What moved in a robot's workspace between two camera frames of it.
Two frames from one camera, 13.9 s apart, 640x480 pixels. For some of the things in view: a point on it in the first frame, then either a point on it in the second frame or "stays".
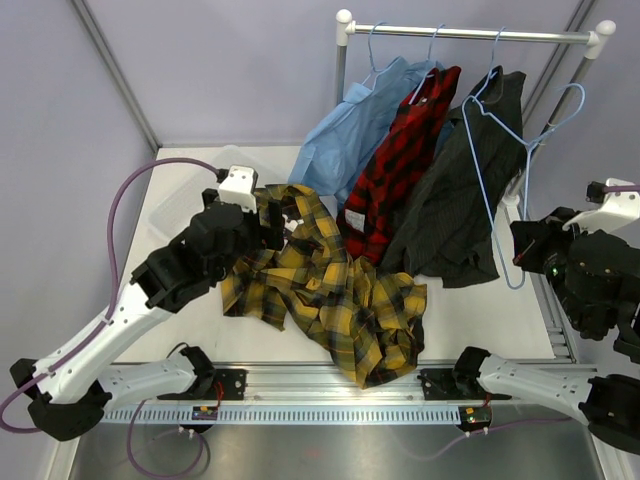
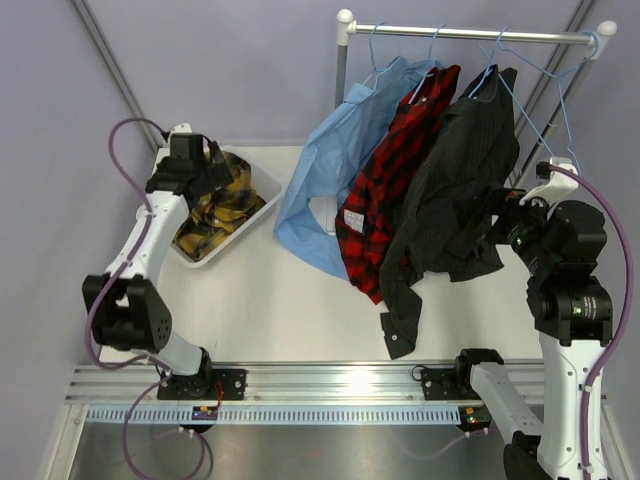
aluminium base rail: x=287 y=383 stays
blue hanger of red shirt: x=428 y=72 stays
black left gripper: x=266 y=237 to x=218 y=177
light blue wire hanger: x=575 y=101 to x=536 y=128
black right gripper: x=545 y=230 to x=508 y=205
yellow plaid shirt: x=370 y=320 to x=218 y=215
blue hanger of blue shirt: x=371 y=56 stays
